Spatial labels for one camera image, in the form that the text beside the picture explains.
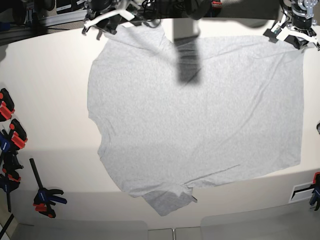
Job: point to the orange black clamp upper left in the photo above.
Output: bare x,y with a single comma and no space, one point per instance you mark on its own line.
7,106

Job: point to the blue clamp right edge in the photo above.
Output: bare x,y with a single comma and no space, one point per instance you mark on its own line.
315,199

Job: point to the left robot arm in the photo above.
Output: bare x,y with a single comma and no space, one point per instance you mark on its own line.
300,22

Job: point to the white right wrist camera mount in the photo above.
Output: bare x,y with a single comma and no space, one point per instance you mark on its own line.
110,15

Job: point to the grey T-shirt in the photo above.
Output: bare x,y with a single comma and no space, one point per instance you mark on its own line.
195,112

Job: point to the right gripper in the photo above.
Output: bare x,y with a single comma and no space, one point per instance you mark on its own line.
109,25

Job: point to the aluminium frame rail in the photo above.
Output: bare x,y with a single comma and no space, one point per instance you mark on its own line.
39,26

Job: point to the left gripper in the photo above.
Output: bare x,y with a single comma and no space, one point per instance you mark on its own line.
297,42

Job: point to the orange black clamp lower left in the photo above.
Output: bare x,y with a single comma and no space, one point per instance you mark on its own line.
17,135

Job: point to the orange black clamp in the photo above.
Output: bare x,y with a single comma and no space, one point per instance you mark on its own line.
7,106
17,135

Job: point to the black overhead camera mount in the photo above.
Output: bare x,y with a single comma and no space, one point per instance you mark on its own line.
199,12

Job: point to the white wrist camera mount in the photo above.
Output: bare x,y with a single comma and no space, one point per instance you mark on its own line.
278,33
110,15

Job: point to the blue bar clamp on table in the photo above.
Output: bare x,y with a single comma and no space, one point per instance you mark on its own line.
45,198

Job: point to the white label plate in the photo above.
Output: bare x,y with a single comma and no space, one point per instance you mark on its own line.
301,192

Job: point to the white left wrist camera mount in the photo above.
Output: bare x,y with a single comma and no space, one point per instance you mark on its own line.
278,33

